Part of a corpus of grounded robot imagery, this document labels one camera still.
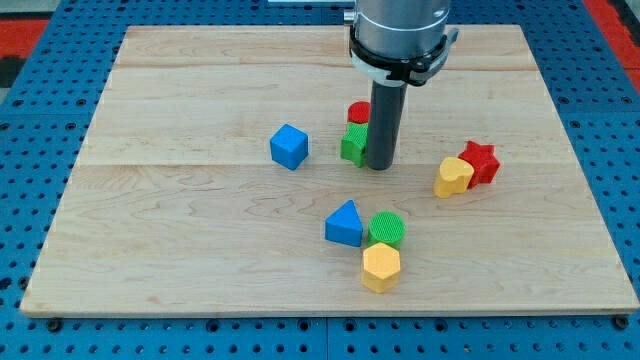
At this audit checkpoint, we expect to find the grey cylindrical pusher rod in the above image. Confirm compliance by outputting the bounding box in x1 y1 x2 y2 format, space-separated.
365 82 407 170

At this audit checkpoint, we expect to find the red circle block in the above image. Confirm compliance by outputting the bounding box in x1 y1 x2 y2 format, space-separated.
347 101 371 124

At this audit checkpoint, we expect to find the green star block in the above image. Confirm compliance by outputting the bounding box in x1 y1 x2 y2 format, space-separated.
340 122 368 167

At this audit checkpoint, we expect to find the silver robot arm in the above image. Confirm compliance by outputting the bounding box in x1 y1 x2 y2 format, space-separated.
345 0 458 170

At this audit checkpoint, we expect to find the red star block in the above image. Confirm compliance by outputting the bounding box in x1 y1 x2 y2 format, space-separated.
458 140 501 189

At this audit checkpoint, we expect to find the yellow heart block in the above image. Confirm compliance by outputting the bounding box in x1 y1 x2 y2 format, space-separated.
433 157 475 198

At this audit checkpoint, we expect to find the blue cube block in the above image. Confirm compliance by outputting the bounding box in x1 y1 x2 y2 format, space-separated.
270 124 309 170

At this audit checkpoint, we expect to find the green cylinder block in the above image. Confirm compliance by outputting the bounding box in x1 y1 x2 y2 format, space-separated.
366 211 406 250

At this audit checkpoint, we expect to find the blue triangle block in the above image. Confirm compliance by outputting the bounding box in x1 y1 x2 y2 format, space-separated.
325 200 364 247

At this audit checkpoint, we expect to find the yellow hexagon block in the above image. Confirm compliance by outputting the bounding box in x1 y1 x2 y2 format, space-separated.
361 243 401 293

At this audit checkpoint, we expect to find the wooden board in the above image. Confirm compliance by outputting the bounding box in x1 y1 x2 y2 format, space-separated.
21 25 639 318

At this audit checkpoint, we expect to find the black white clamp ring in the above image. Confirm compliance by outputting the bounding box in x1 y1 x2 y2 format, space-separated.
348 25 460 88

